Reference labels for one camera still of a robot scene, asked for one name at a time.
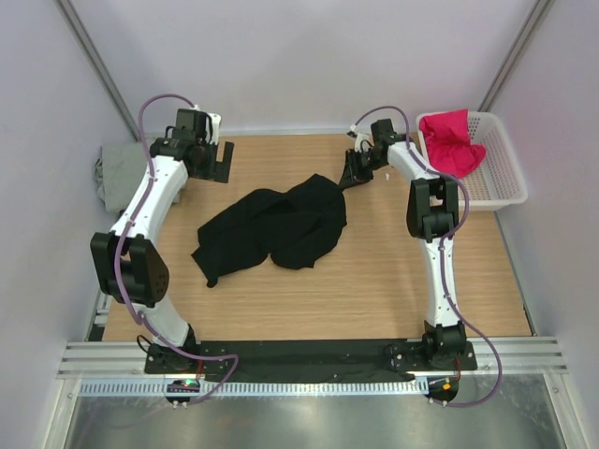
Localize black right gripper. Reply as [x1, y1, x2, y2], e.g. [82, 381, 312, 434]
[337, 149, 384, 191]

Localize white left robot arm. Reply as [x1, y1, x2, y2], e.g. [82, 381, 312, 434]
[90, 107, 234, 374]

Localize left aluminium corner post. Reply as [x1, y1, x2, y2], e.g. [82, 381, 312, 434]
[54, 0, 140, 141]

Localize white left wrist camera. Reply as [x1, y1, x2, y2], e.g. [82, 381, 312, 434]
[191, 105, 222, 145]

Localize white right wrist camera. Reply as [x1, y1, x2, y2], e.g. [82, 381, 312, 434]
[347, 124, 372, 152]

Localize white slotted cable duct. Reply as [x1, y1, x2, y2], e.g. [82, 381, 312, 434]
[79, 377, 429, 398]

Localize white plastic laundry basket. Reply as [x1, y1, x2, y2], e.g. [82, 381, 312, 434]
[416, 109, 528, 211]

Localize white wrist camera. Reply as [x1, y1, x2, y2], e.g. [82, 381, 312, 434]
[191, 105, 222, 145]
[347, 124, 372, 152]

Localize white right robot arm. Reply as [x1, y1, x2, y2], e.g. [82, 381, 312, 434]
[339, 119, 467, 370]

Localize black t shirt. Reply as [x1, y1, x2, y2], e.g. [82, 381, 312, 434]
[192, 174, 347, 288]

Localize right aluminium corner post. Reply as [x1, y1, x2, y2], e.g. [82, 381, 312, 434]
[477, 0, 556, 112]

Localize grey folded t shirt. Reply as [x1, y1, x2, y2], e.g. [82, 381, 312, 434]
[92, 145, 186, 212]

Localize aluminium frame rail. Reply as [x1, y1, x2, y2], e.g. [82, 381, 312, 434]
[58, 337, 566, 384]

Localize aluminium corner post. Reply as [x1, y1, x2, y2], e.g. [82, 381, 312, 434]
[54, 0, 140, 141]
[477, 0, 556, 112]

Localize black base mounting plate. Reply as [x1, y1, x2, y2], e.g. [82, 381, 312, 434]
[144, 339, 477, 384]

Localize pink t shirt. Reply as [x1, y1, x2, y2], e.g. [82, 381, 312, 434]
[418, 109, 487, 179]

